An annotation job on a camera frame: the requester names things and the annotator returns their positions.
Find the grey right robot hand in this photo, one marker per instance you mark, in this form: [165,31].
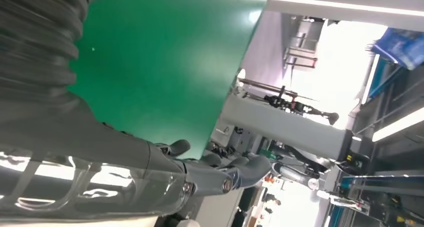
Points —
[82,159]

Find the white machine base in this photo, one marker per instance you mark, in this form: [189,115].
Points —
[281,129]

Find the black stand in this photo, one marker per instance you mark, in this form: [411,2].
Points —
[298,106]

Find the blue sheet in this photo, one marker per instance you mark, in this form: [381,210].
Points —
[400,46]

